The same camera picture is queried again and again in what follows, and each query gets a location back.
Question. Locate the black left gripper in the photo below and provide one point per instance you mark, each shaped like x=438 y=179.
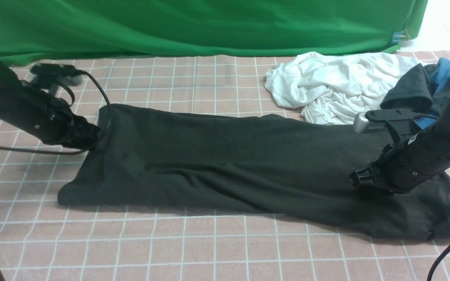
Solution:
x=56 y=124

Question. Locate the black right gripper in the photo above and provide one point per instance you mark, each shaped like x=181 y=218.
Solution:
x=422 y=157

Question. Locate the dark gray long-sleeve shirt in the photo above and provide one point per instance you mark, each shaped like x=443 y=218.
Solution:
x=422 y=215

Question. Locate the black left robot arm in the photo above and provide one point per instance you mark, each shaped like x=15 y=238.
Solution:
x=2 y=93

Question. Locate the dark charcoal shirt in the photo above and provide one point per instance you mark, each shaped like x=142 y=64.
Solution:
x=412 y=92

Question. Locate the blue shirt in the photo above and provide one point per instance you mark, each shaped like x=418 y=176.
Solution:
x=438 y=80

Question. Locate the white cloth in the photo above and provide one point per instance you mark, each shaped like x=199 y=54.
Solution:
x=334 y=89

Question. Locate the green backdrop cloth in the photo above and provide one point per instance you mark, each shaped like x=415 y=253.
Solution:
x=31 y=30

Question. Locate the blue binder clip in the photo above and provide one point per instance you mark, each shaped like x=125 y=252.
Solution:
x=398 y=37

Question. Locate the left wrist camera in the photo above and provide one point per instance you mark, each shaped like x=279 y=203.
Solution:
x=52 y=76

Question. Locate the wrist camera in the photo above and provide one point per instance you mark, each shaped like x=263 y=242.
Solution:
x=399 y=123
x=52 y=76

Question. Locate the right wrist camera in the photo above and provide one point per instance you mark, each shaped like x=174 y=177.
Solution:
x=399 y=123

